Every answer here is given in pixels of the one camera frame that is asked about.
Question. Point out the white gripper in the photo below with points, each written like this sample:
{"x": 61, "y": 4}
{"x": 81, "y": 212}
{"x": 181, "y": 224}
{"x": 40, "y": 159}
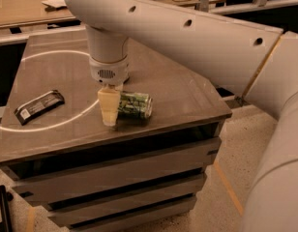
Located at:
{"x": 108, "y": 71}

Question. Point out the green soda can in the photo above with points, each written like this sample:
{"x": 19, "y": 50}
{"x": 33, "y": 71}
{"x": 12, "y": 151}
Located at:
{"x": 135, "y": 105}

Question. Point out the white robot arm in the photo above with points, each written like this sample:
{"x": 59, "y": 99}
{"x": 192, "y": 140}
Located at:
{"x": 256, "y": 62}

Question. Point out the grey table cabinet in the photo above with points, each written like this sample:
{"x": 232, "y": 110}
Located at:
{"x": 94, "y": 178}

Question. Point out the white papers on desk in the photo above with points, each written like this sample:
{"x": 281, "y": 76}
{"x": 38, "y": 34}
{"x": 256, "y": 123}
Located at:
{"x": 54, "y": 5}

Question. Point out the black stand bottom left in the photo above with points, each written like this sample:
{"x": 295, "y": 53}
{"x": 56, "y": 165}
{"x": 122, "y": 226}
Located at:
{"x": 5, "y": 198}

